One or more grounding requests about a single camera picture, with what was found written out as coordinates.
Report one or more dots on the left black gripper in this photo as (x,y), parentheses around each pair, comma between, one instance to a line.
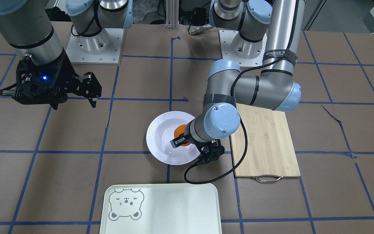
(187,140)

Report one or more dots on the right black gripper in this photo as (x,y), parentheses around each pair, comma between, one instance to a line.
(69,79)

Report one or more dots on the orange fruit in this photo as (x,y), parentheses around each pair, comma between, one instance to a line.
(180,130)

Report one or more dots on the white round plate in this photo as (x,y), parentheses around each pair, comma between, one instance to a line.
(161,132)

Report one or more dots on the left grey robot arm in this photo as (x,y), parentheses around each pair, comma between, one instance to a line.
(228,85)

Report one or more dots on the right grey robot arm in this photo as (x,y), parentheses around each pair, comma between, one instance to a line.
(26,27)

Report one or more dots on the cream bear tray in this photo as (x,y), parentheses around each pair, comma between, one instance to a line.
(177,208)

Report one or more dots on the wooden cutting board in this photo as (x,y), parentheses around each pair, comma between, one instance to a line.
(270,152)

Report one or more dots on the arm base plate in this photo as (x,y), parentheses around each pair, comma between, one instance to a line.
(102,49)
(245,53)

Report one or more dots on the aluminium frame post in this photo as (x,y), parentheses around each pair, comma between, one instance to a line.
(172,8)

